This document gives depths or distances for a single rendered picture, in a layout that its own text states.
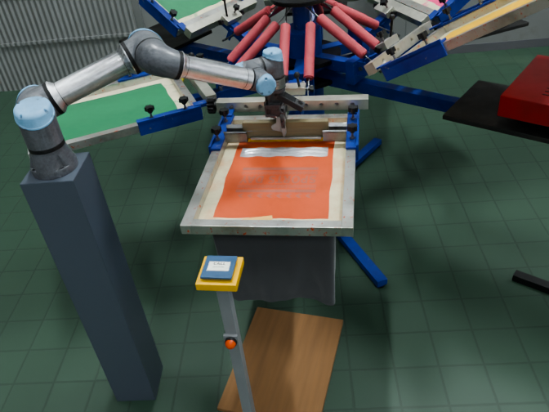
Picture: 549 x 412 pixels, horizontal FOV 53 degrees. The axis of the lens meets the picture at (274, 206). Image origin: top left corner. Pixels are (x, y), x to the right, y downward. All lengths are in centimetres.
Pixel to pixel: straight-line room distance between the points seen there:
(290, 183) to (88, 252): 77
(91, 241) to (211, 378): 98
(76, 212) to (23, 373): 128
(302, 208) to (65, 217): 81
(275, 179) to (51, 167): 80
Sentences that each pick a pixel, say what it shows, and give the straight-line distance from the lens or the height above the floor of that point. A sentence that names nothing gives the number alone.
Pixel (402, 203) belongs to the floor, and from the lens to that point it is 354.
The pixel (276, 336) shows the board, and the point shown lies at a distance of 274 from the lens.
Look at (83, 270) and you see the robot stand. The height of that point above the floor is 81.
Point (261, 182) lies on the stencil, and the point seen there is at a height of 96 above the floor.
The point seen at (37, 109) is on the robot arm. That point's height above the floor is 142.
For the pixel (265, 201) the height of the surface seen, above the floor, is 96.
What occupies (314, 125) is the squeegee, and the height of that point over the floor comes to 104.
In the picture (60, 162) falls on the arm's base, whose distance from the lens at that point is 191.
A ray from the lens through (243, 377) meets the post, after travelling 211.
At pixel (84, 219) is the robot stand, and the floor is 104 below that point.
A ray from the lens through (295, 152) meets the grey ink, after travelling 224.
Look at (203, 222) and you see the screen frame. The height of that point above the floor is 99.
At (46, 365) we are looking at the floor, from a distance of 301.
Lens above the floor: 212
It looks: 37 degrees down
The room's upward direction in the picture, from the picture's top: 7 degrees counter-clockwise
